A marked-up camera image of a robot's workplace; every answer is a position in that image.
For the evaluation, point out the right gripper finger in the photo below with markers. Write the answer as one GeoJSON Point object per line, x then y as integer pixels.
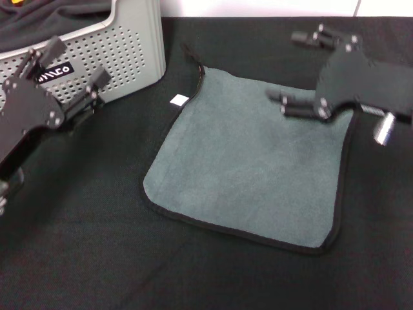
{"type": "Point", "coordinates": [309, 38]}
{"type": "Point", "coordinates": [300, 108]}

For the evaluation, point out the dark towel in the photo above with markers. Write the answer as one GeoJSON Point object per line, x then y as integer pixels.
{"type": "Point", "coordinates": [48, 22]}

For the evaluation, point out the grey yellow towel black trim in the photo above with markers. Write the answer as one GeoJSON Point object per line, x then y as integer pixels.
{"type": "Point", "coordinates": [245, 168]}

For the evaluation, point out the grey perforated storage box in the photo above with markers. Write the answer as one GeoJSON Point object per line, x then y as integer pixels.
{"type": "Point", "coordinates": [129, 48]}

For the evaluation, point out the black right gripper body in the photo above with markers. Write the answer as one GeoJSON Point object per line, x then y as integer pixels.
{"type": "Point", "coordinates": [348, 77]}

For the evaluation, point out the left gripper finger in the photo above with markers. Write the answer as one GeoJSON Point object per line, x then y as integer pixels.
{"type": "Point", "coordinates": [53, 48]}
{"type": "Point", "coordinates": [100, 79]}

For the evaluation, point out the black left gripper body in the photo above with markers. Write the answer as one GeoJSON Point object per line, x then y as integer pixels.
{"type": "Point", "coordinates": [26, 109]}

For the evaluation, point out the black tablecloth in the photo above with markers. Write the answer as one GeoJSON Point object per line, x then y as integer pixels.
{"type": "Point", "coordinates": [96, 242]}

